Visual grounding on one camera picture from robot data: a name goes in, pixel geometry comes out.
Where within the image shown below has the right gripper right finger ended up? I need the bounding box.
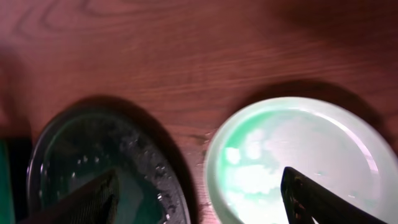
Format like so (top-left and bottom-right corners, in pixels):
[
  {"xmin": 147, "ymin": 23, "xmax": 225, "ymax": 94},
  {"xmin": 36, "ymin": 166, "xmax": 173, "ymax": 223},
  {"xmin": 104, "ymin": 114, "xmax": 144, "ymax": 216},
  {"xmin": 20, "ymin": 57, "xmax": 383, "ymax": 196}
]
[{"xmin": 280, "ymin": 167, "xmax": 386, "ymax": 224}]

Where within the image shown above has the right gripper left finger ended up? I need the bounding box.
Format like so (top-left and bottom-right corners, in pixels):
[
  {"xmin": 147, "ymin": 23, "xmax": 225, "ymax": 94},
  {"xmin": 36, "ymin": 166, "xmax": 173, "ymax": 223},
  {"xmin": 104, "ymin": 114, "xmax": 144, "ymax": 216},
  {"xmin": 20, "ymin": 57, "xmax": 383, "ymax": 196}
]
[{"xmin": 21, "ymin": 170, "xmax": 119, "ymax": 224}]

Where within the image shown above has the pale green plate front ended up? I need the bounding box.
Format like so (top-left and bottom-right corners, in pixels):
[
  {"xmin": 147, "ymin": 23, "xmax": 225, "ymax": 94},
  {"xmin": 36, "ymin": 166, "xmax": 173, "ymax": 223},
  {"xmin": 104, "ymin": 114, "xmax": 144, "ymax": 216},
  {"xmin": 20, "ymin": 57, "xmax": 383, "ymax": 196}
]
[{"xmin": 205, "ymin": 97, "xmax": 397, "ymax": 223}]

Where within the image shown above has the round black serving tray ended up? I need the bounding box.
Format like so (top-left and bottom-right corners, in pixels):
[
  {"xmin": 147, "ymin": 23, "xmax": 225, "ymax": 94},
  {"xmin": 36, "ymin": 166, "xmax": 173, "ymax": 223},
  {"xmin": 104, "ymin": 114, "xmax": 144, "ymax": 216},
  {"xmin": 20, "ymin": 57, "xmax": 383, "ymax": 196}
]
[{"xmin": 27, "ymin": 106, "xmax": 195, "ymax": 223}]

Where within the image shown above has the dark green rectangular tray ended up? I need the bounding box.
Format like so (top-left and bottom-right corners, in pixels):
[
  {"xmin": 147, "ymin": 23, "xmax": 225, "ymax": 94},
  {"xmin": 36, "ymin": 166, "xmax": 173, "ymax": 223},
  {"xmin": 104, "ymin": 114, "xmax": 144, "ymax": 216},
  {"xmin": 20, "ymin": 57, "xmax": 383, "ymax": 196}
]
[{"xmin": 1, "ymin": 138, "xmax": 32, "ymax": 224}]

